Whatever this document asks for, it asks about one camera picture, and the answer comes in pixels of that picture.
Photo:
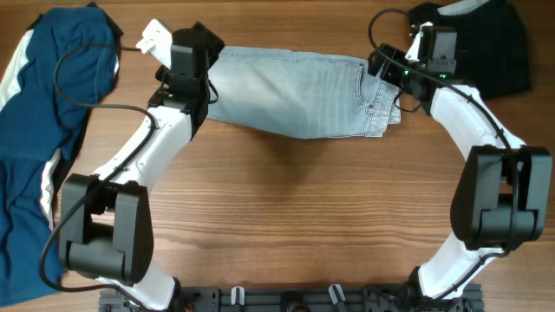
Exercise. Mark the black folded garment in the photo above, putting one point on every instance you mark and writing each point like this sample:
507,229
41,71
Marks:
491,48

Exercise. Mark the blue white-striped garment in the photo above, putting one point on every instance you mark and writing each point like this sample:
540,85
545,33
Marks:
41,133

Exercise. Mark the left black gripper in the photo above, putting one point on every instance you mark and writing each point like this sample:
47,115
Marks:
217,45

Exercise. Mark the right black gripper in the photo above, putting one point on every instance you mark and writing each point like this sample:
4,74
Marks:
388,74

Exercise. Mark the light blue denim shorts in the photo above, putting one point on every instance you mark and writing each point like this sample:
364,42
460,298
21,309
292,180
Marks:
303,95

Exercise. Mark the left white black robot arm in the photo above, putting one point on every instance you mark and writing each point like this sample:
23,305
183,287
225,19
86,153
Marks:
105,232

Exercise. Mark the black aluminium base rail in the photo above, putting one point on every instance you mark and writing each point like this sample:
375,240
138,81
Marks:
370,299

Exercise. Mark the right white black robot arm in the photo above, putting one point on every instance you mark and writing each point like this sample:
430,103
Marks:
501,199

